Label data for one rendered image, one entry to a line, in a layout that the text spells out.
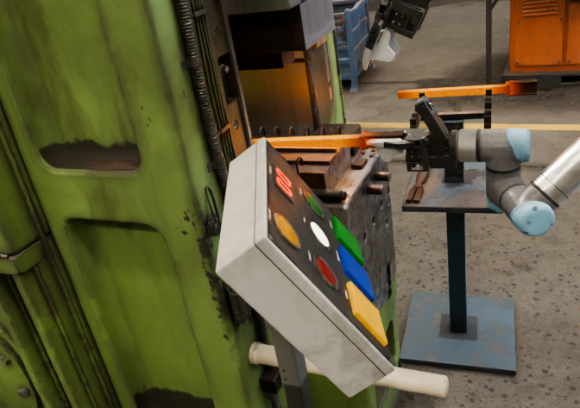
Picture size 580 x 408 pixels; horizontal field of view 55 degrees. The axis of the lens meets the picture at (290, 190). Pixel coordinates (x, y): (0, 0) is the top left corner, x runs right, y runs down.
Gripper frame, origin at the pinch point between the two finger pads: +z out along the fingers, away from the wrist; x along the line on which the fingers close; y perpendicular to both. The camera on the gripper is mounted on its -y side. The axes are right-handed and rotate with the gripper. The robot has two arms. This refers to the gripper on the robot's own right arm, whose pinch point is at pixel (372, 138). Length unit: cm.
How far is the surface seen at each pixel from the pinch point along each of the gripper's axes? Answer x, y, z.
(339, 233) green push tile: -46.7, -2.5, -6.9
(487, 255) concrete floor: 102, 103, -15
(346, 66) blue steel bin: 351, 80, 126
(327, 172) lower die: -10.0, 4.3, 8.9
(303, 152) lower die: -2.8, 2.4, 17.6
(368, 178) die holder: 2.0, 12.0, 3.0
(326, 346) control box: -71, -1, -13
